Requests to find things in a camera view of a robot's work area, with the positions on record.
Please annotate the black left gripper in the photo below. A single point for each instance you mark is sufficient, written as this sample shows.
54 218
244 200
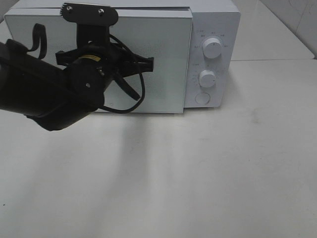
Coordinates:
115 55

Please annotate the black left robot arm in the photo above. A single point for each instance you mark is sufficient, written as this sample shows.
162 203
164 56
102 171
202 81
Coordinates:
56 98

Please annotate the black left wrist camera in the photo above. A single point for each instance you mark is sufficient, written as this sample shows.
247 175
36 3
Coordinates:
92 21

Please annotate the white microwave door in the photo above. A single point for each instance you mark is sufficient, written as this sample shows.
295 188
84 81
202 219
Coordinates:
159 33

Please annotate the round white door release button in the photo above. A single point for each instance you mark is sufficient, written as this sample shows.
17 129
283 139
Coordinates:
202 98

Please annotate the white microwave knob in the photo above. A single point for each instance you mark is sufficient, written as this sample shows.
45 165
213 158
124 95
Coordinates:
212 47
207 78

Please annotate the white microwave oven body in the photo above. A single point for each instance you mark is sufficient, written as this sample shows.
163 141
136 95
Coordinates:
210 18

